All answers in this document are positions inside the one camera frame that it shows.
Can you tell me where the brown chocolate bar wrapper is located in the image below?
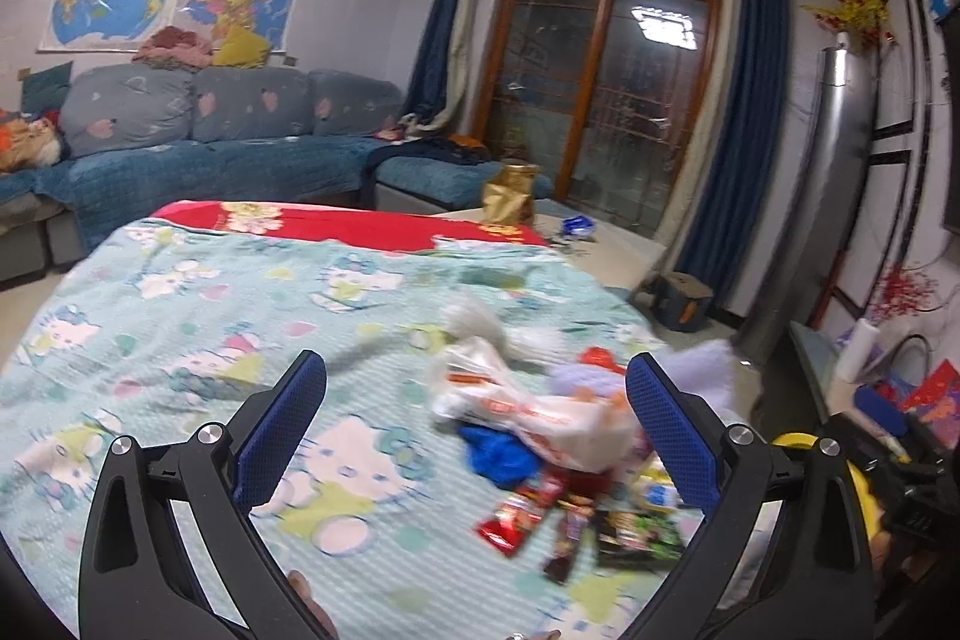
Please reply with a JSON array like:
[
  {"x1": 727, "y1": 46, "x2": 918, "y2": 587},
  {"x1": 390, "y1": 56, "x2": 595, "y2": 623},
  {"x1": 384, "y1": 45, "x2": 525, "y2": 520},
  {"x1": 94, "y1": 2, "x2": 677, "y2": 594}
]
[{"x1": 542, "y1": 494, "x2": 594, "y2": 585}]

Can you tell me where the white orange plastic bag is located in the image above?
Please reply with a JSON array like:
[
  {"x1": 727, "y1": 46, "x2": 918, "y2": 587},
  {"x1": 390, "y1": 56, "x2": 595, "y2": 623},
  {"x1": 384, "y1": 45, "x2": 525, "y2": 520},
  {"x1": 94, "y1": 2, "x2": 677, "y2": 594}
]
[{"x1": 427, "y1": 338, "x2": 641, "y2": 473}]

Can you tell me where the red snack tube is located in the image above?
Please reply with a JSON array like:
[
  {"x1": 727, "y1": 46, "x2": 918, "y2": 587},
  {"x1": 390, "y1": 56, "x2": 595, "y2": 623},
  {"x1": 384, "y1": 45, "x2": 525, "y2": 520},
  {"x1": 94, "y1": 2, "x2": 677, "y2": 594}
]
[{"x1": 475, "y1": 487, "x2": 547, "y2": 557}]

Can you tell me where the red plastic bag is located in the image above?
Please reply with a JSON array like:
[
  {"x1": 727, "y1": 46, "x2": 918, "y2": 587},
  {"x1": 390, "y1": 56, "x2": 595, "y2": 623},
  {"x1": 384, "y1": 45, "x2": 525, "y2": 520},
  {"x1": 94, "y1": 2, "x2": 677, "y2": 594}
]
[{"x1": 578, "y1": 346, "x2": 625, "y2": 375}]

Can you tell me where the blue rubber glove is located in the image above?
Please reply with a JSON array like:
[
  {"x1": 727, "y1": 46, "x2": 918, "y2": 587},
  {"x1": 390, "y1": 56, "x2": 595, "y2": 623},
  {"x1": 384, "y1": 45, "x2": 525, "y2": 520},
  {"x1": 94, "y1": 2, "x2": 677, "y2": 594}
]
[{"x1": 457, "y1": 424, "x2": 542, "y2": 491}]

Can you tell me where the yellow rim trash bin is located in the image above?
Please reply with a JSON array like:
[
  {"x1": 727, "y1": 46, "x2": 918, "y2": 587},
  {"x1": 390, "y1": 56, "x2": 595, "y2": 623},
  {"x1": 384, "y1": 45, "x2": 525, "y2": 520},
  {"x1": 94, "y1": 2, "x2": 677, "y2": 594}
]
[{"x1": 773, "y1": 432, "x2": 882, "y2": 541}]

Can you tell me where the white paper roll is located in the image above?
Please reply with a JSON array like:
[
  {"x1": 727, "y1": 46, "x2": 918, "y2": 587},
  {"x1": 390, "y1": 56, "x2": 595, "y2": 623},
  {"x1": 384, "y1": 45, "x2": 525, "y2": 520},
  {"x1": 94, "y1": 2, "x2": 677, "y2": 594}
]
[{"x1": 833, "y1": 319, "x2": 878, "y2": 383}]

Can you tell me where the blue stool box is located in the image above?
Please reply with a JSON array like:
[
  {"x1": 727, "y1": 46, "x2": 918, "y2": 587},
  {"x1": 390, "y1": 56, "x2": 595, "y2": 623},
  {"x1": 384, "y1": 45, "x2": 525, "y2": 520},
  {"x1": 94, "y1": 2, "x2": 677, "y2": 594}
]
[{"x1": 652, "y1": 271, "x2": 715, "y2": 333}]

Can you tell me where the silver tower air conditioner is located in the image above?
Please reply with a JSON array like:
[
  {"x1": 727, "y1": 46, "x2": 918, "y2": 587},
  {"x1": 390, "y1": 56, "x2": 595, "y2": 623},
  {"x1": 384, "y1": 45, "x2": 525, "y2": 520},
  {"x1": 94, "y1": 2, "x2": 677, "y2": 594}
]
[{"x1": 734, "y1": 44, "x2": 875, "y2": 365}]

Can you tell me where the blue curtain right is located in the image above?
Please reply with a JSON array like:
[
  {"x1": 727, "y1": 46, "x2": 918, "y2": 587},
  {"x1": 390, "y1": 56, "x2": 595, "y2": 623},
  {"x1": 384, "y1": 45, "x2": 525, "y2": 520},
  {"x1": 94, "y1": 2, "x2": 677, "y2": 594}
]
[{"x1": 677, "y1": 0, "x2": 791, "y2": 301}]

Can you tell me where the blue curtain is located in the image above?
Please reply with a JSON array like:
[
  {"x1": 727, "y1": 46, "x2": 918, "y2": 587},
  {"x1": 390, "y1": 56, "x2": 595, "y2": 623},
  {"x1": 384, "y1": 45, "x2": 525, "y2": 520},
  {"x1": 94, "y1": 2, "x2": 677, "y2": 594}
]
[
  {"x1": 677, "y1": 0, "x2": 791, "y2": 301},
  {"x1": 404, "y1": 0, "x2": 459, "y2": 122}
]

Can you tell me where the low coffee table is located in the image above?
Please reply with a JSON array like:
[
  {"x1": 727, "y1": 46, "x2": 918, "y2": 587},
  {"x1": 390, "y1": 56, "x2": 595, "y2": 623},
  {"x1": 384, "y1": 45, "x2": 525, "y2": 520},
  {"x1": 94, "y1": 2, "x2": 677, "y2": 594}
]
[{"x1": 440, "y1": 196, "x2": 669, "y2": 304}]

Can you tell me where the black television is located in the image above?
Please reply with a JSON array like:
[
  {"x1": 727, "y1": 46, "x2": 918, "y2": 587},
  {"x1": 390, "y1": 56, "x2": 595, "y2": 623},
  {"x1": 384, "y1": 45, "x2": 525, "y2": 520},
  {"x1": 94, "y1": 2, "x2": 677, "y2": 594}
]
[{"x1": 939, "y1": 7, "x2": 960, "y2": 234}]

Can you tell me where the blue crumpled wrapper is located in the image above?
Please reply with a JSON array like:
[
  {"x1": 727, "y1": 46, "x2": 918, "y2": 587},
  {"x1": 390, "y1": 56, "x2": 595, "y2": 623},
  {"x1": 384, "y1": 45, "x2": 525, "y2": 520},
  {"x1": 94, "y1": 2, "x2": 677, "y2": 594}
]
[{"x1": 562, "y1": 214, "x2": 596, "y2": 239}]

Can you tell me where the blue sectional sofa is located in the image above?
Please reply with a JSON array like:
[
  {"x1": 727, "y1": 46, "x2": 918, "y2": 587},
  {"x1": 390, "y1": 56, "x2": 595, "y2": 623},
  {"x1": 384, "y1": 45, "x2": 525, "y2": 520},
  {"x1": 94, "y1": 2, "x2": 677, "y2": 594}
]
[{"x1": 0, "y1": 63, "x2": 557, "y2": 281}]

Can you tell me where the gold paper bag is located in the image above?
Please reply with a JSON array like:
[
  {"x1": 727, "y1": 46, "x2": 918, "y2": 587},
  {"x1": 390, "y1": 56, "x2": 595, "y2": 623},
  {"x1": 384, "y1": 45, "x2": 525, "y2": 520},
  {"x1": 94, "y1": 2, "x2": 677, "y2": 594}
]
[{"x1": 482, "y1": 164, "x2": 539, "y2": 226}]

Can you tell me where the yellow cushion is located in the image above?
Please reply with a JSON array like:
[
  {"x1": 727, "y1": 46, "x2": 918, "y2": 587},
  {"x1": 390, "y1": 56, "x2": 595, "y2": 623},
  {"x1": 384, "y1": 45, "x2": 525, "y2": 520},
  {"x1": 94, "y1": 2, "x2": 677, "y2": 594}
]
[{"x1": 212, "y1": 26, "x2": 272, "y2": 68}]

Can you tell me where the blue curtain left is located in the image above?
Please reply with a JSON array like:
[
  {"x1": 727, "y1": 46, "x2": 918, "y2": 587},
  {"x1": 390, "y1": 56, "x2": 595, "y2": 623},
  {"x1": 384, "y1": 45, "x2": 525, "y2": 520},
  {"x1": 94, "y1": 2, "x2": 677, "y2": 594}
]
[{"x1": 404, "y1": 0, "x2": 459, "y2": 122}]

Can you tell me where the world map poster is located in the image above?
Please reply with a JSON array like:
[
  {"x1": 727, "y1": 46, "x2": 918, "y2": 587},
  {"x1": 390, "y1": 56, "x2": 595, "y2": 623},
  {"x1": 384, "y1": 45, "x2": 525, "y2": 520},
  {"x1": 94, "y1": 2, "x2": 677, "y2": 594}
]
[{"x1": 37, "y1": 0, "x2": 176, "y2": 52}]

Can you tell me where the wooden glass balcony door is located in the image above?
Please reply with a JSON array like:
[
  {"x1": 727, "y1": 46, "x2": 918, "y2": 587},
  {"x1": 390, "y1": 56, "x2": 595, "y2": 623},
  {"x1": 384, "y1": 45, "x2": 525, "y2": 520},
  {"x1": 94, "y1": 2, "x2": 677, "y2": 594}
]
[{"x1": 472, "y1": 0, "x2": 721, "y2": 236}]

